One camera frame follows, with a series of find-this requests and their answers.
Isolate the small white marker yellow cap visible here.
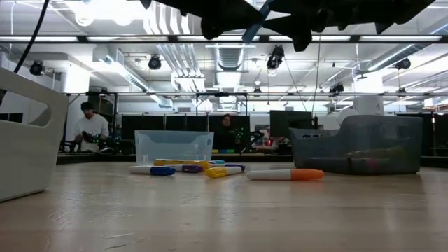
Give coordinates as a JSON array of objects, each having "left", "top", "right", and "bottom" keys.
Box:
[{"left": 204, "top": 165, "right": 244, "bottom": 179}]

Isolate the blue highlighter marker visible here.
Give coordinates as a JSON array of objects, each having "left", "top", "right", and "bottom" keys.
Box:
[{"left": 241, "top": 0, "right": 274, "bottom": 44}]

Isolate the black monitor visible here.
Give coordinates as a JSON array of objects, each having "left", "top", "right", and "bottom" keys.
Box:
[{"left": 269, "top": 110, "right": 314, "bottom": 139}]

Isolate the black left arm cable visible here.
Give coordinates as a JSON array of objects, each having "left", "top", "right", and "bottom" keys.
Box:
[{"left": 13, "top": 0, "right": 50, "bottom": 74}]

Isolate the white round pillar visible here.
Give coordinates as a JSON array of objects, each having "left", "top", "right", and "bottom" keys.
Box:
[{"left": 352, "top": 95, "right": 385, "bottom": 116}]

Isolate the small white marker orange cap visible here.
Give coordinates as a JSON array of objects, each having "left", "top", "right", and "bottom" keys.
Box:
[{"left": 246, "top": 168, "right": 326, "bottom": 182}]

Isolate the white plastic bin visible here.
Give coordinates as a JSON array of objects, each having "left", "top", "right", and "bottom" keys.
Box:
[{"left": 0, "top": 68, "right": 70, "bottom": 203}]

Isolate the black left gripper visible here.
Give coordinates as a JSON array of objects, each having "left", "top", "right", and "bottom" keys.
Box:
[{"left": 139, "top": 0, "right": 264, "bottom": 41}]

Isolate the silver ceiling air duct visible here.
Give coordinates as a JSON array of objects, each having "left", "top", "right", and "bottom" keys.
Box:
[{"left": 207, "top": 31, "right": 257, "bottom": 71}]

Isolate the small white marker dark-blue cap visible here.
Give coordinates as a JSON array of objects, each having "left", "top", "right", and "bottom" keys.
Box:
[{"left": 128, "top": 164, "right": 177, "bottom": 177}]

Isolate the small white marker purple cap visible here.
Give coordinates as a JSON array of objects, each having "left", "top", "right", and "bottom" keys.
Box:
[
  {"left": 163, "top": 164, "right": 204, "bottom": 174},
  {"left": 223, "top": 162, "right": 246, "bottom": 172}
]

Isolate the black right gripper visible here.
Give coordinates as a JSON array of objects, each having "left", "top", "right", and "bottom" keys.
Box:
[{"left": 262, "top": 0, "right": 435, "bottom": 53}]

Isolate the clear plastic bin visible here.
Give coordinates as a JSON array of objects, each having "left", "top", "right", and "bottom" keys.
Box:
[{"left": 134, "top": 129, "right": 215, "bottom": 165}]

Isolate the black metal table rig frame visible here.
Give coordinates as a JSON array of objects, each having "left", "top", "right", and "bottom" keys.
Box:
[{"left": 55, "top": 152, "right": 448, "bottom": 169}]

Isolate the dark grey plastic bin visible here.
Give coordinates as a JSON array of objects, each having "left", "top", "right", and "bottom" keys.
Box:
[{"left": 290, "top": 114, "right": 424, "bottom": 176}]

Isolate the person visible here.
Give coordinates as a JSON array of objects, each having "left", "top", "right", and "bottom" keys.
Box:
[
  {"left": 72, "top": 101, "right": 111, "bottom": 153},
  {"left": 213, "top": 113, "right": 239, "bottom": 152}
]

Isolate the black overhead light bar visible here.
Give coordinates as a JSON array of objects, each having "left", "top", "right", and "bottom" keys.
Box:
[{"left": 0, "top": 34, "right": 448, "bottom": 45}]

